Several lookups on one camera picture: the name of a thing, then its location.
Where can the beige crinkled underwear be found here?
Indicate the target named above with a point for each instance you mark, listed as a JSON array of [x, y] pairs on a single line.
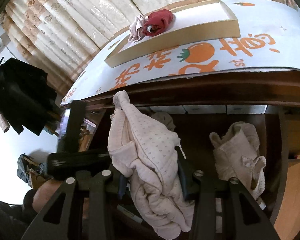
[[235, 152]]

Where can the black coat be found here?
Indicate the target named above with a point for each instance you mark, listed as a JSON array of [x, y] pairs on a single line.
[[19, 92]]

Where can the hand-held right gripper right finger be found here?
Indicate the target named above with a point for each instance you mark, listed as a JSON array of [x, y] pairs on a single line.
[[183, 182]]

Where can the shallow cardboard box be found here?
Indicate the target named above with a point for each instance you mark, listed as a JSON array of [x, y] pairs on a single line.
[[190, 33]]

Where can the dark wooden dresser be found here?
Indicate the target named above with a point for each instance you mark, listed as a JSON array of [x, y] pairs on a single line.
[[215, 87]]

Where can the white orange-print table cover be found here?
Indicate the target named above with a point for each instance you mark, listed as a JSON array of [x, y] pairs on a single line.
[[265, 15]]

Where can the person's left hand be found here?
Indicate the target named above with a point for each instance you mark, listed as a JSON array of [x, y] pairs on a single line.
[[44, 192]]

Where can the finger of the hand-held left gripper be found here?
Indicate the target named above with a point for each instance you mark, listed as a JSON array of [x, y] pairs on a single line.
[[73, 125]]

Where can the cream dotted underwear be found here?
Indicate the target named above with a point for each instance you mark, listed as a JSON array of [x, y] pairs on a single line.
[[150, 155]]

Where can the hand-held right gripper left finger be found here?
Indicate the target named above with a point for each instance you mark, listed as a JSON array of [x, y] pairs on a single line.
[[121, 188]]

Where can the tan underwear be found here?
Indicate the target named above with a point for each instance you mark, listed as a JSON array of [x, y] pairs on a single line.
[[165, 120]]

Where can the blue grey cloth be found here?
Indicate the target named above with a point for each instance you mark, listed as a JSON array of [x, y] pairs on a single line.
[[31, 170]]

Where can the person's left forearm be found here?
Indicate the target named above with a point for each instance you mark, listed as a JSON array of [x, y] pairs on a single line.
[[9, 220]]

